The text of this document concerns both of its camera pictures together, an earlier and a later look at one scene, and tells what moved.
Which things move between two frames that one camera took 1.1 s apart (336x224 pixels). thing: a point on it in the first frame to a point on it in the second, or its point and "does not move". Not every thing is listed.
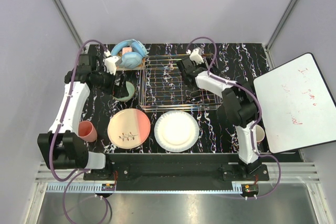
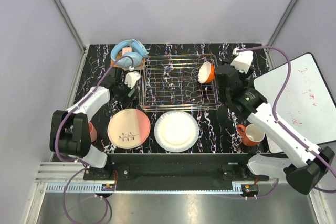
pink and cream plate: x=128 y=128 does not move
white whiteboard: x=296 y=108 does not move
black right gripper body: x=200 y=65 to x=242 y=78
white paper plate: x=176 y=131 does not move
